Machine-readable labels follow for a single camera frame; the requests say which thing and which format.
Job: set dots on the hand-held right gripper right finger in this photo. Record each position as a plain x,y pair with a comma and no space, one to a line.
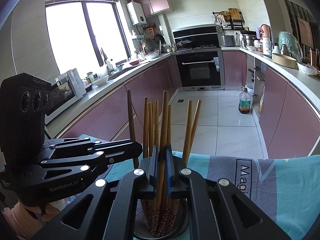
170,177

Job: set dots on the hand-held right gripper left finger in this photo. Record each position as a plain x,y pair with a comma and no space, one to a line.
154,175

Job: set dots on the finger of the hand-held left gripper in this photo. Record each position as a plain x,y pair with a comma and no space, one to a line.
125,151
75,143

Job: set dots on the pile of patterned chopsticks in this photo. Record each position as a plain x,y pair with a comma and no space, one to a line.
145,130

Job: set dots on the black mesh holder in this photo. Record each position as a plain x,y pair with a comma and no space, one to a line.
178,220

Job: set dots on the long brown wooden chopstick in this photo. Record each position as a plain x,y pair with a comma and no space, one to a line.
164,130

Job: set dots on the person's left forearm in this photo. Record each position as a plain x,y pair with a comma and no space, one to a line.
25,220

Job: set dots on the person's left hand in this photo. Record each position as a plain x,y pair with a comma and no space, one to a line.
51,210

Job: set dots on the long pink base cabinet run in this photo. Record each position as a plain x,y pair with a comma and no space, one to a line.
112,110

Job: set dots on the white microwave oven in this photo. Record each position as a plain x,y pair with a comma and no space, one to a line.
62,92

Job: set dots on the wide white bowl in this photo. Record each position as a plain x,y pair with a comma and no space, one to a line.
100,81

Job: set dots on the red bowl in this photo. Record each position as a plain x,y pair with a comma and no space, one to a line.
134,62

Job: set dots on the white mixing bowl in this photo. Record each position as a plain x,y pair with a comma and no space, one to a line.
152,55

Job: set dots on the large kitchen window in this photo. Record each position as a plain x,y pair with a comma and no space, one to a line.
67,37

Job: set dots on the plastic oil bottle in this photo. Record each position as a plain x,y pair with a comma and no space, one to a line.
244,103

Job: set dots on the blue grey tablecloth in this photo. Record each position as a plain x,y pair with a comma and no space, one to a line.
275,205

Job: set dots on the black built-in oven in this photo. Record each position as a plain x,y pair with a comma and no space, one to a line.
198,70

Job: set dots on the black hanging frying pan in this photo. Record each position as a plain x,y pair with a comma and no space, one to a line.
159,38

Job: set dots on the white bucket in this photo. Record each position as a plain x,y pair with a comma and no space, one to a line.
249,90

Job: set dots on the orange hanging kitchen tool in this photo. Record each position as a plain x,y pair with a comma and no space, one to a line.
150,33

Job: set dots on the dark lidded cooking pot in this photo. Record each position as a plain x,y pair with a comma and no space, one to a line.
184,43

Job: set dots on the narrow pink base cabinet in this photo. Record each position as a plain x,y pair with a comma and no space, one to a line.
232,67

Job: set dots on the gas cooktop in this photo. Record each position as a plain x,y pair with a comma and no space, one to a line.
207,46

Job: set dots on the black range hood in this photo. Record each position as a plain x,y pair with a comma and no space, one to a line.
195,33

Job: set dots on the white water heater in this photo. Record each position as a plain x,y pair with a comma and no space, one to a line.
136,13

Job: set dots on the silver box appliance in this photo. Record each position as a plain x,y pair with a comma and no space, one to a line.
228,40

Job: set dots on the steel cooker pot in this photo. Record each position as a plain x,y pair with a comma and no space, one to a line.
247,41

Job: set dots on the round wooden box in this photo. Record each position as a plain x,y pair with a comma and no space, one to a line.
283,60

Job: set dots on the white canister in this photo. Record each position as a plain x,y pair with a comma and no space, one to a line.
267,45

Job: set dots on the white plastic bag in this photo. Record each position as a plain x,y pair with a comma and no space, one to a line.
307,68

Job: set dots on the pink thermos kettle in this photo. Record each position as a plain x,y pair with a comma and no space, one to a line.
265,30

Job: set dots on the wooden cutting board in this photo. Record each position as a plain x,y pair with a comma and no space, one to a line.
234,13

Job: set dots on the pink wall cabinet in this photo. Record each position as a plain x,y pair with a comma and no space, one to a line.
156,1

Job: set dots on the black wall rack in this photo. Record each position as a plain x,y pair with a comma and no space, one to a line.
236,25

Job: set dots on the pink wall picture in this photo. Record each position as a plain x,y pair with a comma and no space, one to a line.
305,31

